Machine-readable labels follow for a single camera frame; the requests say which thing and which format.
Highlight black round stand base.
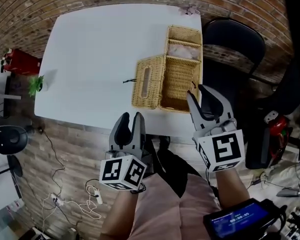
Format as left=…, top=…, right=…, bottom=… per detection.
left=6, top=154, right=24, bottom=178

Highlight white power strip with cables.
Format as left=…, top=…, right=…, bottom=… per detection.
left=41, top=183, right=103, bottom=235

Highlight person's pink trousers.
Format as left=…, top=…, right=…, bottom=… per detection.
left=128, top=173, right=221, bottom=240

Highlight black device with blue screen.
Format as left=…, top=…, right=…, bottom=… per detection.
left=203, top=198, right=287, bottom=240

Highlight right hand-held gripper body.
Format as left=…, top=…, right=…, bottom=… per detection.
left=192, top=118, right=246, bottom=173

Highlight black shoe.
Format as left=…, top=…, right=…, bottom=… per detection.
left=159, top=135, right=171, bottom=151

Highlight black folding chair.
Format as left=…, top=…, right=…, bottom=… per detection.
left=202, top=17, right=267, bottom=115

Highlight small green plant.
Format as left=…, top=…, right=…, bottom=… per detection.
left=27, top=75, right=45, bottom=99

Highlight person's right forearm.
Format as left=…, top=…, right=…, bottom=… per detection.
left=213, top=168, right=251, bottom=210

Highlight black round fan head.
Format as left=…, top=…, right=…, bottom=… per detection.
left=0, top=125, right=29, bottom=156

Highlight small pink flower plant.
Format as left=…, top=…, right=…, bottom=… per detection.
left=178, top=5, right=201, bottom=16

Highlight wicker tissue box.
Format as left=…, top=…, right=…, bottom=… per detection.
left=131, top=25, right=204, bottom=114

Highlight white table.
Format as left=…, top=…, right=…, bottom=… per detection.
left=34, top=3, right=203, bottom=145

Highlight red toolbox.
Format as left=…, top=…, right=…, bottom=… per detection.
left=1, top=48, right=42, bottom=76

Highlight black cable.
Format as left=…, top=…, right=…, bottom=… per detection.
left=38, top=127, right=66, bottom=197

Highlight person's left forearm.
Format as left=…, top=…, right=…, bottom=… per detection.
left=99, top=188, right=141, bottom=240

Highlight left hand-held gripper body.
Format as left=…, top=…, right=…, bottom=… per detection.
left=99, top=143, right=148, bottom=191

